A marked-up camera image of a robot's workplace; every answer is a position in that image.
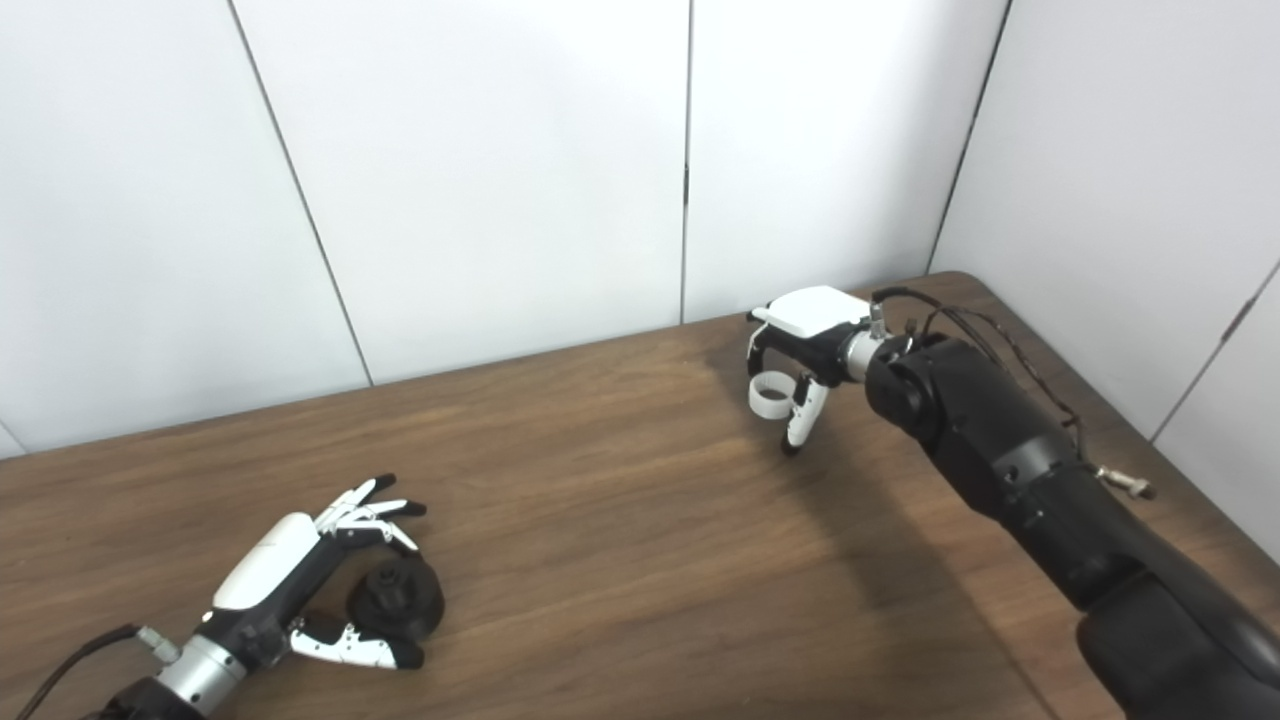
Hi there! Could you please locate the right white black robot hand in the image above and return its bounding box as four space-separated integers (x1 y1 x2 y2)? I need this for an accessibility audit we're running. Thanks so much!
745 285 873 458

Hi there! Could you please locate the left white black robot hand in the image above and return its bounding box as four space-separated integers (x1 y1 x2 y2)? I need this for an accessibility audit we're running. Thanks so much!
195 474 429 671

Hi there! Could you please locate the white ring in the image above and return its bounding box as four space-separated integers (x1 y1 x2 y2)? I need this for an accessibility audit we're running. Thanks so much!
748 370 802 420

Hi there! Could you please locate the round black part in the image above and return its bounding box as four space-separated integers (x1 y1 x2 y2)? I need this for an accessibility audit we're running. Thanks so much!
347 558 446 638

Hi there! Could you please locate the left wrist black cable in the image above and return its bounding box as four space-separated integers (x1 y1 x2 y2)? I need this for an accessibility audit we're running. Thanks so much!
15 623 182 720

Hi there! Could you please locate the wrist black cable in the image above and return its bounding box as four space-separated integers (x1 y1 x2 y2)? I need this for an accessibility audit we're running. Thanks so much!
15 623 182 720
870 287 1158 501

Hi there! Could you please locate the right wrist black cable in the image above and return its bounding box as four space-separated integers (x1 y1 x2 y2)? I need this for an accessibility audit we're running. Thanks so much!
870 287 1158 501

